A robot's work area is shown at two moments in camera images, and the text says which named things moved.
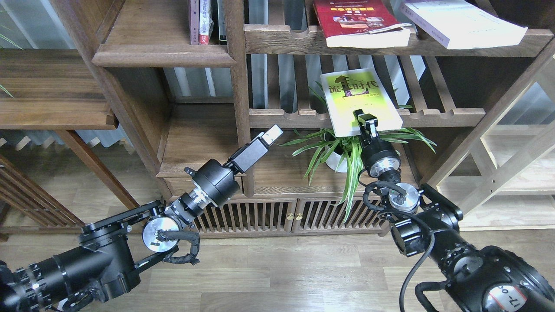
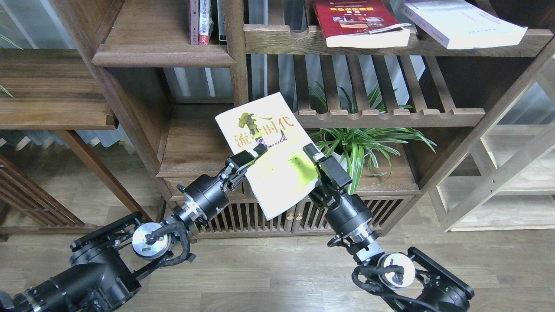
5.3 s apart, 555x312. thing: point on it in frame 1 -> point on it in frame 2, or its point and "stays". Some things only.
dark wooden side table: [56, 89] stays
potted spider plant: [342, 154] stays
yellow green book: [363, 89] -> [287, 168]
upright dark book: [222, 12] stays
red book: [360, 24] stays
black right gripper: [379, 157] -> [347, 212]
